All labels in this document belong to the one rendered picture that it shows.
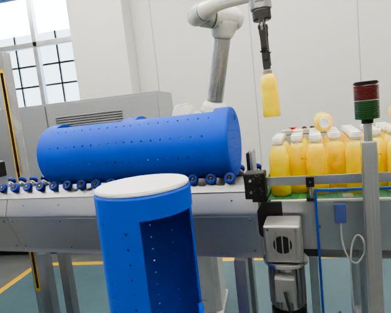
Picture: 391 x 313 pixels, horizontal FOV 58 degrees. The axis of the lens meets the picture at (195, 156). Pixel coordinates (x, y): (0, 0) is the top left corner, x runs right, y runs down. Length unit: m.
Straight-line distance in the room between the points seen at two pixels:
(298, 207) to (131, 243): 0.57
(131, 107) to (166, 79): 1.31
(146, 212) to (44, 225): 0.95
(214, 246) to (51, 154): 0.81
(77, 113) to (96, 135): 1.86
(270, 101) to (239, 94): 2.78
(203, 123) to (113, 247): 0.60
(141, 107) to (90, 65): 1.43
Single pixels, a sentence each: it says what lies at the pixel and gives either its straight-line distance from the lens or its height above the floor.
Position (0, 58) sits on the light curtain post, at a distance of 2.47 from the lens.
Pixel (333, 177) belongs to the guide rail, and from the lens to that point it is 1.24.
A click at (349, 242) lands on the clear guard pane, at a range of 1.23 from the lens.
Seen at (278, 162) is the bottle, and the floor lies 1.02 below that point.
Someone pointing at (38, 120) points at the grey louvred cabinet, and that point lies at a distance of 3.62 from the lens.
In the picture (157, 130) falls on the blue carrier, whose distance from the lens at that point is 1.43.
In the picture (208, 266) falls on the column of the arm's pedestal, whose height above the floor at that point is 0.31.
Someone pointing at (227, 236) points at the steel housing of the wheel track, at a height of 0.73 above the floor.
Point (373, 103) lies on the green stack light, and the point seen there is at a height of 1.20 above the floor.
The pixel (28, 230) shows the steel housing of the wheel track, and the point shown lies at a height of 0.76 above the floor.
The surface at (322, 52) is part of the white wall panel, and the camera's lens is 4.36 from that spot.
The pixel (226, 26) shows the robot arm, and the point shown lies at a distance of 2.10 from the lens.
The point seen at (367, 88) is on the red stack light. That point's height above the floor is 1.24.
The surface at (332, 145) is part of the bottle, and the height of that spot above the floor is 1.06.
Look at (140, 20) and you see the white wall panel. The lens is 4.62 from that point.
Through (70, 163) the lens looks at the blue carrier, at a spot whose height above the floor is 1.07.
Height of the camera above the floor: 1.23
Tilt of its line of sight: 7 degrees down
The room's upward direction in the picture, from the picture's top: 6 degrees counter-clockwise
